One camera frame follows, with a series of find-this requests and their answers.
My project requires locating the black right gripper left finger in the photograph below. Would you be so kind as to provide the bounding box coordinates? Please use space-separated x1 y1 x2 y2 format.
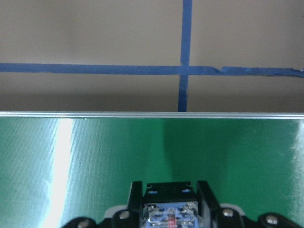
63 181 143 228

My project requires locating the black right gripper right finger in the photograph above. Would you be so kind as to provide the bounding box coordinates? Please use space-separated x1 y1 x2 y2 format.
197 181 302 228

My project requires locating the red mushroom push button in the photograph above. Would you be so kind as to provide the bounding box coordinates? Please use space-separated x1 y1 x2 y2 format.
142 181 201 228

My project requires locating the green conveyor belt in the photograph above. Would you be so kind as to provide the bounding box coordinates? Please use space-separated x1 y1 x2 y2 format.
0 112 304 228

